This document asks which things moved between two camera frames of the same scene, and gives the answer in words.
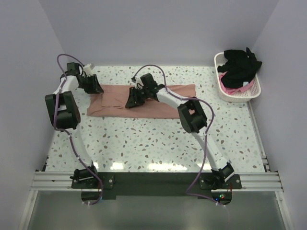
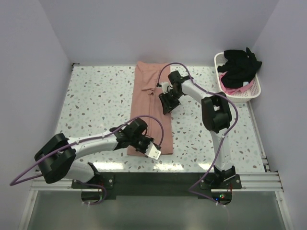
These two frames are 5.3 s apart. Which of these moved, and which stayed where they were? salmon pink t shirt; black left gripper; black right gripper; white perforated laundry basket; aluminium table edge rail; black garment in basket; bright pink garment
Moved: black left gripper; salmon pink t shirt; black right gripper
Stayed: black garment in basket; white perforated laundry basket; aluminium table edge rail; bright pink garment
